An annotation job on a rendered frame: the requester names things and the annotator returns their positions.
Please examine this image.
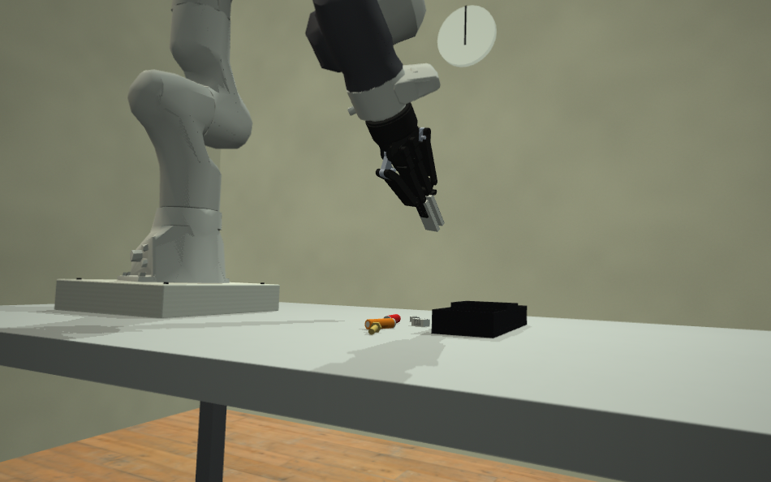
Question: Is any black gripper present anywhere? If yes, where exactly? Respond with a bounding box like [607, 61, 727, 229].
[365, 103, 445, 232]

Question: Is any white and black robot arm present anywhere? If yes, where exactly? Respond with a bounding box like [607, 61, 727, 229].
[117, 0, 441, 283]

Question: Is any black open-top bin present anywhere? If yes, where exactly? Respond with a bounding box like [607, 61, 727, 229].
[431, 301, 527, 338]

